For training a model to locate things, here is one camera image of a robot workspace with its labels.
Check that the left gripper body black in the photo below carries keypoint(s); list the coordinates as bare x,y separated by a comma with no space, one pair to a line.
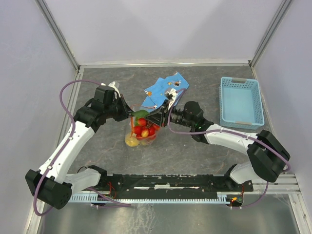
118,110

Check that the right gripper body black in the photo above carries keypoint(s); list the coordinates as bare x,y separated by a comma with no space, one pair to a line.
164,114

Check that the red berry cluster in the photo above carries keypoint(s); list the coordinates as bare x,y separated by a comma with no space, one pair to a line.
142,128

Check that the clear zip bag orange zipper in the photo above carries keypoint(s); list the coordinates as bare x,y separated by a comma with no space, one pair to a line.
144,142

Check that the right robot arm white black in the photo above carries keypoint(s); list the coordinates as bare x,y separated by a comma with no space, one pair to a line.
267,157

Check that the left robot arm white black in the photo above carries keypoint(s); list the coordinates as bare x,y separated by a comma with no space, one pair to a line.
51,183

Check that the blue cartoon print cloth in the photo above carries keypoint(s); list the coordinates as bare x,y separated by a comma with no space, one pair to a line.
156,93

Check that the blue plastic basket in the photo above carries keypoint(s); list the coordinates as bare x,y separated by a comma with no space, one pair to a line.
240,103

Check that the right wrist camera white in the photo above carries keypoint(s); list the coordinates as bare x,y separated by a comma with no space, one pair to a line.
171,95

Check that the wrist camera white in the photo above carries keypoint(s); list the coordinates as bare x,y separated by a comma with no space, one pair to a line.
114,85
171,95

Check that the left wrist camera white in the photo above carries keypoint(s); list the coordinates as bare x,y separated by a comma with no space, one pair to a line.
114,85

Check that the aluminium frame rail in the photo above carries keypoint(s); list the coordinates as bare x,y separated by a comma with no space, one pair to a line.
167,63

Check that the light blue cable duct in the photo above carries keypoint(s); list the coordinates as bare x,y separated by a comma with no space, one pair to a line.
91,197

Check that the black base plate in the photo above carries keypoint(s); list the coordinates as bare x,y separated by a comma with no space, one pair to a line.
170,186

